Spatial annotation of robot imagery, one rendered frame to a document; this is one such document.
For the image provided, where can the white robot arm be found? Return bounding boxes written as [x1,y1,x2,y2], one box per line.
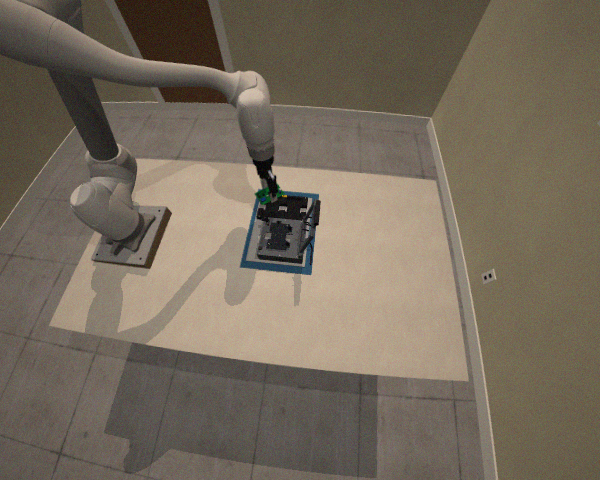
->
[0,0,275,256]

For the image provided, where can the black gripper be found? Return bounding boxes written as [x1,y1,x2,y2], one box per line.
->
[252,156,278,203]

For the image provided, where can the green circuit board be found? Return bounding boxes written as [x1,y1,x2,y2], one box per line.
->
[255,185,284,205]

